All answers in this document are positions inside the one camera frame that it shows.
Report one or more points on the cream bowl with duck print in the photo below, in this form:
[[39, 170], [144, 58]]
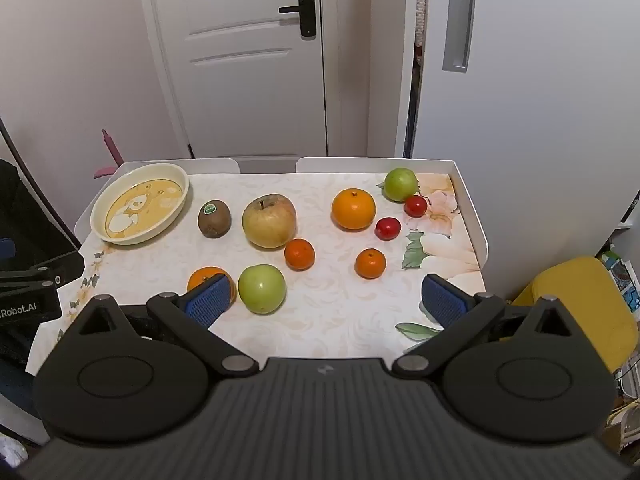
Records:
[[140, 205]]

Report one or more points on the orange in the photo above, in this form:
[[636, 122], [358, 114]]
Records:
[[202, 276], [353, 210]]

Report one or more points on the white rimmed table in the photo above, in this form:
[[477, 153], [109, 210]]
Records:
[[375, 165]]

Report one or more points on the yellow apple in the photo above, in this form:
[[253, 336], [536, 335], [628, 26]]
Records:
[[270, 222]]

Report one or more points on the white sliding door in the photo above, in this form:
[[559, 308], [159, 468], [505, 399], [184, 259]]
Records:
[[525, 135]]

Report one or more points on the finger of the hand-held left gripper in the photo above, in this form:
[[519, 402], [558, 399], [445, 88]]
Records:
[[5, 250]]

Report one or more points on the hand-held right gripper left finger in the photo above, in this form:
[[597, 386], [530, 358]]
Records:
[[207, 301]]

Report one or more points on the green apple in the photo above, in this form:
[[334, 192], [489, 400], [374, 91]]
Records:
[[400, 185], [261, 289]]

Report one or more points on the beige lace curtain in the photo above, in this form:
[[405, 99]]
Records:
[[420, 0]]

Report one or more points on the colourful printed box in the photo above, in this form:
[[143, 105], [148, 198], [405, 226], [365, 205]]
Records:
[[622, 280]]

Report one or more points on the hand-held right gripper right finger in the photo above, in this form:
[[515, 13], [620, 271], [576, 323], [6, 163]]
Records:
[[442, 301]]

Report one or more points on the small tangerine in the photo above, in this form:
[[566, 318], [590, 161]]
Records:
[[370, 264], [300, 255]]

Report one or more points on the yellow chair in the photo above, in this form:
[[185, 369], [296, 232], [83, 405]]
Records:
[[590, 305]]

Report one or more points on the pink plastic stick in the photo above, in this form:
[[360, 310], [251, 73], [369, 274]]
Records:
[[111, 152]]

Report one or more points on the brown kiwi with green sticker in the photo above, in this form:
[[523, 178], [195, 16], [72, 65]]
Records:
[[215, 222]]

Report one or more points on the red cherry tomato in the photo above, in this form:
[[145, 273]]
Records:
[[415, 206], [387, 228]]

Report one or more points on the white panel door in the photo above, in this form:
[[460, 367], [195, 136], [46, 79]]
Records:
[[240, 100]]

